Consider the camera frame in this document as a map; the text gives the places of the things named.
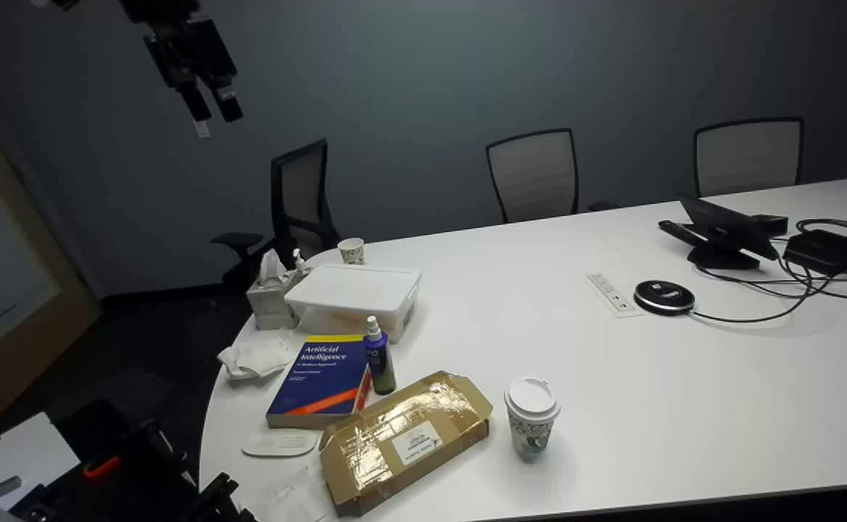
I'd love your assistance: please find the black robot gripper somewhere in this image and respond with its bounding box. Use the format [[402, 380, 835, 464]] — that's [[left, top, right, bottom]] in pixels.
[[145, 21, 245, 139]]

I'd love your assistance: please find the blue pump bottle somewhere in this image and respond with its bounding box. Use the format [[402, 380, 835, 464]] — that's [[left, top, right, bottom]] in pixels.
[[365, 316, 399, 396]]

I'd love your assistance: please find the black mesh office chair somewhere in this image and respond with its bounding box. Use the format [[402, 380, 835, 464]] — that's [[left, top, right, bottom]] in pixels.
[[216, 139, 339, 293]]

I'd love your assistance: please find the small paper cup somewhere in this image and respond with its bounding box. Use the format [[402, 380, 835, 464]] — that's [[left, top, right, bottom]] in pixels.
[[336, 237, 365, 264]]

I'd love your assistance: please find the grey tissue box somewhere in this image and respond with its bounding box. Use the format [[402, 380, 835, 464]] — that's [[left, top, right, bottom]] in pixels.
[[247, 249, 312, 330]]

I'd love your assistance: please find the white plastic bin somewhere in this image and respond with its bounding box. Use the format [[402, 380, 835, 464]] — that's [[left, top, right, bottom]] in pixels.
[[286, 264, 422, 340]]

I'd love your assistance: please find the crumpled white tissue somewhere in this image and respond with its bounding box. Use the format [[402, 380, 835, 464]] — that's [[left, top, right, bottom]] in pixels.
[[219, 330, 296, 380]]

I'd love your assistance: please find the blue hardcover book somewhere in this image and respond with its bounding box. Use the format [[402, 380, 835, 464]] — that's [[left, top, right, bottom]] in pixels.
[[268, 335, 373, 429]]

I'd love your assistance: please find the grey middle office chair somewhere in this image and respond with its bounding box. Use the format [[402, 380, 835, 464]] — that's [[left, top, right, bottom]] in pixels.
[[484, 129, 580, 223]]

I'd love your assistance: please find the grey office chair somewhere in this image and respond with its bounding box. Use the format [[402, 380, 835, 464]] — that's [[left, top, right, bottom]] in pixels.
[[695, 116, 805, 197], [484, 129, 580, 223]]

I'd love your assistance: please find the white oval plastic piece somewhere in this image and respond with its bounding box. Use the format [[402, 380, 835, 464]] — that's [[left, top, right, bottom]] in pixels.
[[242, 433, 318, 459]]

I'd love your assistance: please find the brown cardboard box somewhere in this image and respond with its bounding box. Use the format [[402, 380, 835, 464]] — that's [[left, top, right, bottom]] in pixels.
[[321, 372, 495, 517]]

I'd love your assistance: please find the white lidded coffee cup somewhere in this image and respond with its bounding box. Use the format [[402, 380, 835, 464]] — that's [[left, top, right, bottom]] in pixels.
[[506, 378, 561, 461]]

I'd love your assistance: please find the round black speakerphone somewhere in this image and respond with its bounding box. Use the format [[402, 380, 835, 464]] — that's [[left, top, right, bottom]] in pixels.
[[634, 280, 695, 316]]

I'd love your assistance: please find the grey far office chair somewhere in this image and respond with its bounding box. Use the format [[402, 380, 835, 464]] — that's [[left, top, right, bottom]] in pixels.
[[695, 116, 805, 197]]

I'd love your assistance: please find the black clamp with orange handle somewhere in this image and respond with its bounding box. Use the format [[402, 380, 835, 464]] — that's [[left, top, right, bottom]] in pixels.
[[73, 417, 252, 522]]

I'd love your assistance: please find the black adapter with cables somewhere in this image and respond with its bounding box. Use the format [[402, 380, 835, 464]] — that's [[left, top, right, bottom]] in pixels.
[[783, 217, 847, 277]]

